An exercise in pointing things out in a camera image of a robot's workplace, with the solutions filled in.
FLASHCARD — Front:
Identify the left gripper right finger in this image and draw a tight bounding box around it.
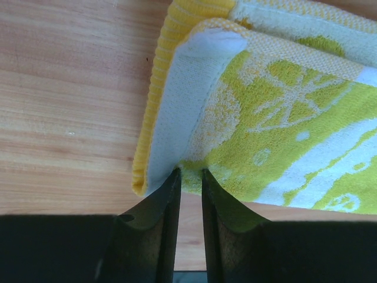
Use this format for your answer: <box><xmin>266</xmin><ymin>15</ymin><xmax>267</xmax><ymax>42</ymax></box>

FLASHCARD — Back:
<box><xmin>202</xmin><ymin>170</ymin><xmax>376</xmax><ymax>282</ymax></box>

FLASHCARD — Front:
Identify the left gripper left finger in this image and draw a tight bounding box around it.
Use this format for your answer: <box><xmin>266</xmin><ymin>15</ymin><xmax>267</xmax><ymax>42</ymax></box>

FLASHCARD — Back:
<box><xmin>1</xmin><ymin>169</ymin><xmax>181</xmax><ymax>282</ymax></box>

